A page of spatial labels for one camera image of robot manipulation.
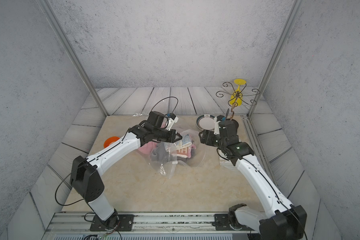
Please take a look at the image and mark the yellow plastic goblet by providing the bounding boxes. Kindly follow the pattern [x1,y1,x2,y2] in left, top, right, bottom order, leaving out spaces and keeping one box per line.
[229,79,247,109]

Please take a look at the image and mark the white plate green red rim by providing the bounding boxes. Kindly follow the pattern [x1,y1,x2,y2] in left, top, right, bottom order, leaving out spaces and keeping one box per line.
[196,115,215,131]

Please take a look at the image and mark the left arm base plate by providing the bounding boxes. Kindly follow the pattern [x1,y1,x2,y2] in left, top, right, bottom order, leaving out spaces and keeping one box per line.
[90,214,135,232]

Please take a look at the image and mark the clear plastic vacuum bag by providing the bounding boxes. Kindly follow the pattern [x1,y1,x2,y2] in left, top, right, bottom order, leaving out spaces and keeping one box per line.
[141,129,206,179]

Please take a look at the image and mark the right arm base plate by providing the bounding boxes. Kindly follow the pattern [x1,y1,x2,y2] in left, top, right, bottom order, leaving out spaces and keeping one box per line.
[212,213,254,232]

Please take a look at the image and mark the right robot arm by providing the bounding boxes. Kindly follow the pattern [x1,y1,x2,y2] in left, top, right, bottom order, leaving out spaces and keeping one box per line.
[199,116,307,240]

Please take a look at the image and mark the grey fluffy towel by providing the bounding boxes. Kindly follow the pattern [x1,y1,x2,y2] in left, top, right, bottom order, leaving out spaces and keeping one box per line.
[151,143,170,163]

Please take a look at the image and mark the orange bowl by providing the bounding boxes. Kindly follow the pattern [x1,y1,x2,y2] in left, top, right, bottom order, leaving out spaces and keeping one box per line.
[103,136,120,149]

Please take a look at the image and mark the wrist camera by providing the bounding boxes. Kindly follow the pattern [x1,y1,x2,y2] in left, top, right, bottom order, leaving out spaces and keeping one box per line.
[214,117,221,135]
[166,113,179,130]

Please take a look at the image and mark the patterned multicolour towel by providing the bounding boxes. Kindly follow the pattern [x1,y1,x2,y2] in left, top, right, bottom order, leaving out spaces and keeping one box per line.
[175,134,194,150]

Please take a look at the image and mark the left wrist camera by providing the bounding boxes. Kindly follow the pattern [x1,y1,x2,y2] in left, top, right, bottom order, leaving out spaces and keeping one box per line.
[166,113,179,130]

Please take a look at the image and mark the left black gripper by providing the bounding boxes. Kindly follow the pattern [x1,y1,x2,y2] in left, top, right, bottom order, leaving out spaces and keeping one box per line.
[152,128,184,143]

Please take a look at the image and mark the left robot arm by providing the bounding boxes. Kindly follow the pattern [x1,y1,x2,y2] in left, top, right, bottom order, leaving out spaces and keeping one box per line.
[70,111,182,227]

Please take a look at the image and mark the pink fluffy towel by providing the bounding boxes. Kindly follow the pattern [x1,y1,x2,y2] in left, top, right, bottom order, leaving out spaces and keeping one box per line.
[138,142,196,159]

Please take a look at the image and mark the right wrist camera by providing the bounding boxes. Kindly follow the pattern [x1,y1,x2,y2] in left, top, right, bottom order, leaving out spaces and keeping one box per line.
[214,117,221,135]

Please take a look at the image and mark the aluminium mounting rail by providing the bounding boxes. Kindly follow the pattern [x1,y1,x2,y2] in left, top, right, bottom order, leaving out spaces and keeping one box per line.
[42,212,264,240]

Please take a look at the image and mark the metal cup stand dark base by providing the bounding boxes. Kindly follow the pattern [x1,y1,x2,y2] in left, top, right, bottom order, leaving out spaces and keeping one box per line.
[216,79,260,121]

